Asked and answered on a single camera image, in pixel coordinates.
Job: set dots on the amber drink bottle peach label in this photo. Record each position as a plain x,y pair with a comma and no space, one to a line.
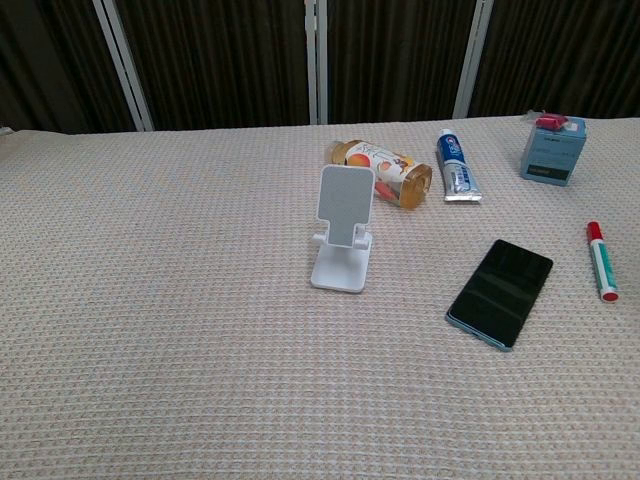
402,170

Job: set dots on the black smartphone teal case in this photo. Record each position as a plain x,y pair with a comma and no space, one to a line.
500,295

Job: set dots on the white phone stand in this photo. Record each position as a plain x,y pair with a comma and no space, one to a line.
345,200

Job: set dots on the beige woven tablecloth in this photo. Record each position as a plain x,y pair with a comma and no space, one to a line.
150,300

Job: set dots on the light blue cardboard box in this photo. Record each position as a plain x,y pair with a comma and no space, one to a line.
550,155

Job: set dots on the red capped marker pen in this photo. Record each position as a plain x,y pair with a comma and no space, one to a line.
602,265

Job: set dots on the small red clip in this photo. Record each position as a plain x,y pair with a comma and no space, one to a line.
549,121

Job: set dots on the black folding screen white frame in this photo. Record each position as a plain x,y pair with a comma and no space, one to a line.
225,60

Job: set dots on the blue white toothpaste tube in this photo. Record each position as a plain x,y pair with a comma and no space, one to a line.
456,170

